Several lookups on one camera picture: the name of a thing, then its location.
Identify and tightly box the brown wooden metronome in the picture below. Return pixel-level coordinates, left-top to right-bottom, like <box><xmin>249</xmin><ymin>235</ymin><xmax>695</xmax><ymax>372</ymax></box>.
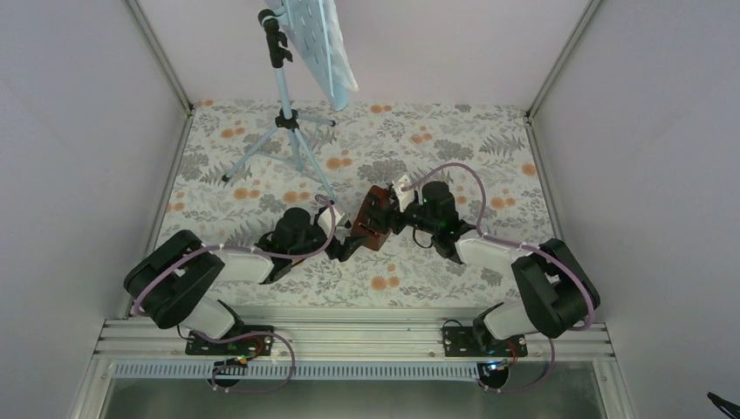
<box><xmin>351</xmin><ymin>186</ymin><xmax>392</xmax><ymax>251</ymax></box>

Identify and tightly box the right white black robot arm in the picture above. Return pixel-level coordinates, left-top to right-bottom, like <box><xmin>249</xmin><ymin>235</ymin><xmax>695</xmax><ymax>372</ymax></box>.
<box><xmin>353</xmin><ymin>181</ymin><xmax>600</xmax><ymax>355</ymax></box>

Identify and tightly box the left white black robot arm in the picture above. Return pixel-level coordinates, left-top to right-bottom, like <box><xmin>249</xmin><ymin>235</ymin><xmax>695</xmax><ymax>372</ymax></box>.
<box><xmin>123</xmin><ymin>206</ymin><xmax>369</xmax><ymax>354</ymax></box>

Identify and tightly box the floral patterned table mat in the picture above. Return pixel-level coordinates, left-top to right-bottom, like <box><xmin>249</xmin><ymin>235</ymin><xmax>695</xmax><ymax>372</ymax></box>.
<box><xmin>159</xmin><ymin>100</ymin><xmax>553</xmax><ymax>308</ymax></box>

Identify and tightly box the light blue music stand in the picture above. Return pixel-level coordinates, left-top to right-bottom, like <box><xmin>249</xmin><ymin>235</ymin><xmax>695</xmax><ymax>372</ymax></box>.
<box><xmin>221</xmin><ymin>0</ymin><xmax>360</xmax><ymax>215</ymax></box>

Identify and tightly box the black object bottom right corner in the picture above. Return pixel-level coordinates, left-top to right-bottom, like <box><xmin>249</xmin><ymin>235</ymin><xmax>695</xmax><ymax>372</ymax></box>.
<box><xmin>707</xmin><ymin>392</ymin><xmax>740</xmax><ymax>419</ymax></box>

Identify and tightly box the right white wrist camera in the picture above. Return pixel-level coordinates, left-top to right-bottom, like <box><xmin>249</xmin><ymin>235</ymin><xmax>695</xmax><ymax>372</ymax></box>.
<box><xmin>391</xmin><ymin>174</ymin><xmax>417</xmax><ymax>213</ymax></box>

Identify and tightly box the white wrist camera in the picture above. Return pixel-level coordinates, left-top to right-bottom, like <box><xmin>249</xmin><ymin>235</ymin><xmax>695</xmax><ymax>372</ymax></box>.
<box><xmin>315</xmin><ymin>202</ymin><xmax>351</xmax><ymax>235</ymax></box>
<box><xmin>391</xmin><ymin>174</ymin><xmax>417</xmax><ymax>213</ymax></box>

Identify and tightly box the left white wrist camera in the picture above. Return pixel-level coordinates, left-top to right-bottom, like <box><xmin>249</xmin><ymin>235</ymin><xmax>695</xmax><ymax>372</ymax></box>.
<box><xmin>315</xmin><ymin>202</ymin><xmax>351</xmax><ymax>235</ymax></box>

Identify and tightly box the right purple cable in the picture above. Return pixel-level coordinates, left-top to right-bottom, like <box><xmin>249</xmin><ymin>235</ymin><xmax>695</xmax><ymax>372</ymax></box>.
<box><xmin>403</xmin><ymin>162</ymin><xmax>597</xmax><ymax>395</ymax></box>

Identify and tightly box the purple cable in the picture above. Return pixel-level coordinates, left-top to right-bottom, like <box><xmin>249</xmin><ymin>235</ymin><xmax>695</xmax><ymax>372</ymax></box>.
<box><xmin>131</xmin><ymin>195</ymin><xmax>338</xmax><ymax>318</ymax></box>
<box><xmin>403</xmin><ymin>162</ymin><xmax>597</xmax><ymax>395</ymax></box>

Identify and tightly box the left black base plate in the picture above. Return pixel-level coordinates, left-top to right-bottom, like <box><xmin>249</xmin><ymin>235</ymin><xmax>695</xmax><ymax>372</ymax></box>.
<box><xmin>185</xmin><ymin>332</ymin><xmax>273</xmax><ymax>359</ymax></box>

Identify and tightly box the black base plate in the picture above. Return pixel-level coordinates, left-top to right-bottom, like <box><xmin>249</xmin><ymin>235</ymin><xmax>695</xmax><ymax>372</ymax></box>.
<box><xmin>185</xmin><ymin>332</ymin><xmax>273</xmax><ymax>359</ymax></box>
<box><xmin>442</xmin><ymin>324</ymin><xmax>528</xmax><ymax>358</ymax></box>

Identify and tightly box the light blue cable duct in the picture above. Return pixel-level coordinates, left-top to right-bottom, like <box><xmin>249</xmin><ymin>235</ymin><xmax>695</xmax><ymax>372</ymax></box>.
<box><xmin>112</xmin><ymin>360</ymin><xmax>500</xmax><ymax>381</ymax></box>

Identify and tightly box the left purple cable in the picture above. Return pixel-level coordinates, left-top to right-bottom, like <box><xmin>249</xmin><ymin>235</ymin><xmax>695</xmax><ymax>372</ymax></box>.
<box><xmin>131</xmin><ymin>195</ymin><xmax>338</xmax><ymax>318</ymax></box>

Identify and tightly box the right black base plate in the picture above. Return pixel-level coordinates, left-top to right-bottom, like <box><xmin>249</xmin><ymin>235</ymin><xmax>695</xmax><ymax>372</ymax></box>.
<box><xmin>442</xmin><ymin>324</ymin><xmax>528</xmax><ymax>358</ymax></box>

